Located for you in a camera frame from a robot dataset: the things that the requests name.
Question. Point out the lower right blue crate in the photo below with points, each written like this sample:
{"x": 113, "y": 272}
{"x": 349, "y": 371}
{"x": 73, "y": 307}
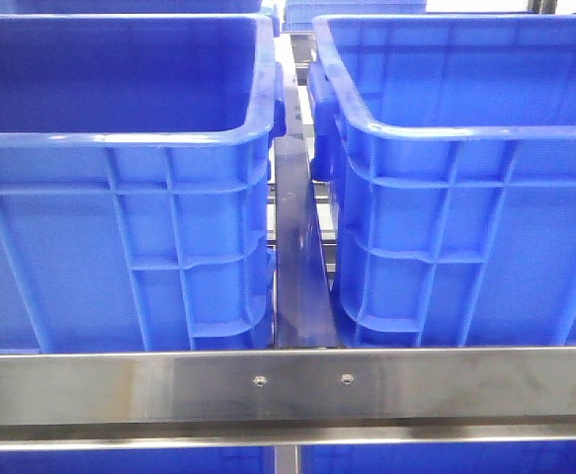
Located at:
{"x": 473, "y": 457}

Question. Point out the far left blue crate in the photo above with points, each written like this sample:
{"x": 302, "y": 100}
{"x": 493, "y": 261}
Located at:
{"x": 266, "y": 8}

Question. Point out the far right blue crate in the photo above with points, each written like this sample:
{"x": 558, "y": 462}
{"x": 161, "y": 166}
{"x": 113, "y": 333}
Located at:
{"x": 300, "y": 14}

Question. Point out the stainless steel front rail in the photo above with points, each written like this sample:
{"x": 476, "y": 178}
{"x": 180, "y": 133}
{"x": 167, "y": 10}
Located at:
{"x": 161, "y": 400}

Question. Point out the lower left blue crate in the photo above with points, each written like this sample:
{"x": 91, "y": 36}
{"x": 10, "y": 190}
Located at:
{"x": 182, "y": 460}

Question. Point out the blue plastic crate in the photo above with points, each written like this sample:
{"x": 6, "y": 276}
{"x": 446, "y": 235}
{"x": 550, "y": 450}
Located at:
{"x": 134, "y": 169}
{"x": 450, "y": 145}

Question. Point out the steel centre divider bar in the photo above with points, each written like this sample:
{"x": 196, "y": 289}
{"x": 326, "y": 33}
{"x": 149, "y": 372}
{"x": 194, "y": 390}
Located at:
{"x": 304, "y": 314}

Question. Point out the left blue plastic crate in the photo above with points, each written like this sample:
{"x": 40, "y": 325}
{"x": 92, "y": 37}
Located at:
{"x": 134, "y": 169}

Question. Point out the right blue plastic crate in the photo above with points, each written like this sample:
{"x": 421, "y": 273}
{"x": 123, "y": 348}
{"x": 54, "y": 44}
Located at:
{"x": 450, "y": 145}

